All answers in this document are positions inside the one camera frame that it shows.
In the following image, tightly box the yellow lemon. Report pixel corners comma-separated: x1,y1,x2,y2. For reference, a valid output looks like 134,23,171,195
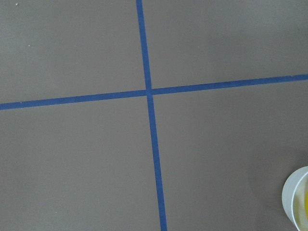
304,190,308,216

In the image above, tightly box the white bowl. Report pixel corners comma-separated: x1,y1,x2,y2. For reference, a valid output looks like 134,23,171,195
282,167,308,231

